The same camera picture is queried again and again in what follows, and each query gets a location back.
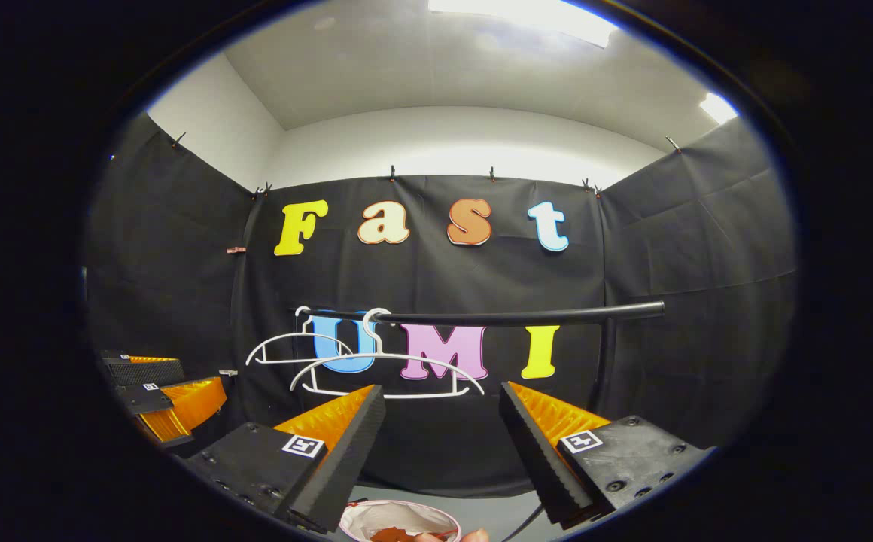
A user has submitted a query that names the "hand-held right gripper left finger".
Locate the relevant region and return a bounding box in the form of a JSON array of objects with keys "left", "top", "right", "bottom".
[{"left": 184, "top": 384, "right": 387, "bottom": 534}]

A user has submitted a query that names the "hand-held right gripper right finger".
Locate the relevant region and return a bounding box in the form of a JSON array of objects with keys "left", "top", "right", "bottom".
[{"left": 498, "top": 380, "right": 712, "bottom": 528}]

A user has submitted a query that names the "white fabric laundry hamper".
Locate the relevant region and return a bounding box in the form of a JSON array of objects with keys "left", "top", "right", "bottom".
[{"left": 339, "top": 499, "right": 461, "bottom": 542}]

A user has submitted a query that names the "white plastic clothes hanger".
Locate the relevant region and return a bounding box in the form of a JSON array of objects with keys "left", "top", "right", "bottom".
[
  {"left": 246, "top": 305, "right": 354, "bottom": 367},
  {"left": 290, "top": 307, "right": 485, "bottom": 400}
]

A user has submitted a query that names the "black backdrop cloth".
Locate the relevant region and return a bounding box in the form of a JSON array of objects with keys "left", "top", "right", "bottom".
[{"left": 83, "top": 113, "right": 798, "bottom": 498}]

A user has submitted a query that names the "ceiling light panel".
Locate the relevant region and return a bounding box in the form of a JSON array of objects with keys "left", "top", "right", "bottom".
[
  {"left": 700, "top": 92, "right": 740, "bottom": 125},
  {"left": 429, "top": 0, "right": 622, "bottom": 47}
]

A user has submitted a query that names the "black cable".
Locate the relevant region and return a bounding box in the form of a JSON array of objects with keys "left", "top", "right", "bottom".
[{"left": 500, "top": 503, "right": 546, "bottom": 542}]

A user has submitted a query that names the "black clothes rail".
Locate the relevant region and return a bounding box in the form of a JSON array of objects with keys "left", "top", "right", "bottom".
[{"left": 297, "top": 301, "right": 665, "bottom": 411}]

